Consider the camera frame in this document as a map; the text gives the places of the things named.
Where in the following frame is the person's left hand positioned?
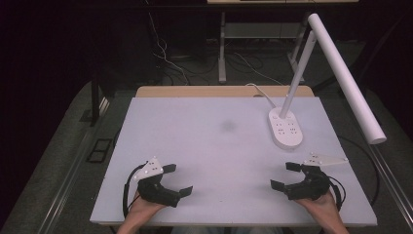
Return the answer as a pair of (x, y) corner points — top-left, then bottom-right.
(124, 191), (167, 226)

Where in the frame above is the white table mat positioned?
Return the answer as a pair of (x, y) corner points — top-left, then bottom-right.
(90, 96), (379, 228)

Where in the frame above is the white desk lamp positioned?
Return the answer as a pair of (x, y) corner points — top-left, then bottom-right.
(268, 13), (388, 151)

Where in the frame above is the grey metal desk frame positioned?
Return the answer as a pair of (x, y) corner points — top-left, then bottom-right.
(218, 12), (310, 85)

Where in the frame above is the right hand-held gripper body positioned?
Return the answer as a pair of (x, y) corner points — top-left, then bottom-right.
(284, 152), (350, 201)

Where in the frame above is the wooden table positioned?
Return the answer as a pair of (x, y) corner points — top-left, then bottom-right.
(134, 85), (315, 98)

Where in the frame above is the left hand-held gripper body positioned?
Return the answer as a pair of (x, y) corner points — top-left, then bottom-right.
(132, 156), (181, 209)

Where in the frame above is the person's right hand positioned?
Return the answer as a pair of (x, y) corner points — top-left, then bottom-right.
(293, 190), (341, 219)

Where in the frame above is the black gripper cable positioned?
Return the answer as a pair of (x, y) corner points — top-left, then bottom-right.
(326, 175), (348, 212)
(122, 162), (148, 219)

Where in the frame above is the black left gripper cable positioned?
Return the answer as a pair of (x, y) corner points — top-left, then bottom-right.
(122, 162), (148, 219)

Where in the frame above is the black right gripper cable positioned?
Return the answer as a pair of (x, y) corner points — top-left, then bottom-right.
(326, 175), (348, 212)

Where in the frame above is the black upright post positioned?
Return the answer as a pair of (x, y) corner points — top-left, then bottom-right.
(90, 77), (101, 128)

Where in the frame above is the aluminium rail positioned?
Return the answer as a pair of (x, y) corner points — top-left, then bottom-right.
(38, 128), (96, 234)
(369, 143), (413, 223)

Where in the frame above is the white floor cable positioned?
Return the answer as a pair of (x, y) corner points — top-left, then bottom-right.
(147, 12), (190, 86)

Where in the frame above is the white lamp cable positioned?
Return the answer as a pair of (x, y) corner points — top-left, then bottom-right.
(244, 82), (278, 110)

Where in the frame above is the black rectangular floor frame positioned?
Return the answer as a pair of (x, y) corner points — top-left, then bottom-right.
(85, 137), (114, 164)

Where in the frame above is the long black cable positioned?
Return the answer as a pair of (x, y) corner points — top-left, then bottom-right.
(338, 136), (381, 207)

